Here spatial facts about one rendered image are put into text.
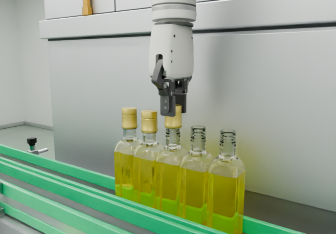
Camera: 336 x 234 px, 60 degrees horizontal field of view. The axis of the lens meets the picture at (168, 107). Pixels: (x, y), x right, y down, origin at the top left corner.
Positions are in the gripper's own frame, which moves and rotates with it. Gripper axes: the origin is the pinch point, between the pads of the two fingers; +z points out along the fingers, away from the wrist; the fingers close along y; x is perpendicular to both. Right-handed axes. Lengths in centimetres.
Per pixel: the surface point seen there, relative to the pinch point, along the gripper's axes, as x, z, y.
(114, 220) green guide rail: -11.5, 25.8, 5.8
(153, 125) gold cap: -4.3, 4.5, 0.9
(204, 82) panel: 1.1, -3.6, -12.0
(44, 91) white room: -496, 56, -316
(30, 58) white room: -534, -10, -316
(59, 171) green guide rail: -41.9, 24.2, -3.7
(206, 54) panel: 1.4, -9.9, -12.0
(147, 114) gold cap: -5.2, 2.3, 1.7
